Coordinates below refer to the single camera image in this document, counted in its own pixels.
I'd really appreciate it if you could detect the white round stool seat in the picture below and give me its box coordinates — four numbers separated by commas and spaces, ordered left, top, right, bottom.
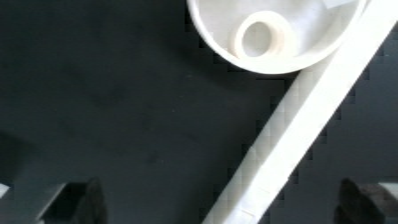
186, 0, 366, 74

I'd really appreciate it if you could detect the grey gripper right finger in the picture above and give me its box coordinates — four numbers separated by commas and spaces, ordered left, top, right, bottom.
334, 178, 398, 224

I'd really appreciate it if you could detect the white front fence bar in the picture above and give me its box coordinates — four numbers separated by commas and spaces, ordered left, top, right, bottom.
202, 0, 398, 224

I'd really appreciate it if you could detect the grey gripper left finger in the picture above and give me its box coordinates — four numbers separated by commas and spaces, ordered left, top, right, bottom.
0, 178, 108, 224

